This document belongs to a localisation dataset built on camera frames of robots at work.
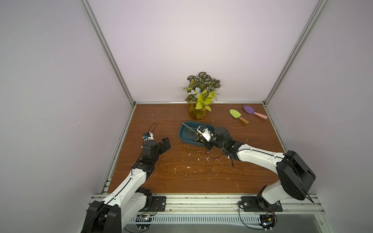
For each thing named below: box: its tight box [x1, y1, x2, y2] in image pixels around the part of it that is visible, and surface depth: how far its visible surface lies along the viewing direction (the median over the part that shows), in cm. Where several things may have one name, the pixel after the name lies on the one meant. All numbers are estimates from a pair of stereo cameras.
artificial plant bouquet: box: [182, 71, 221, 113], surface depth 102 cm
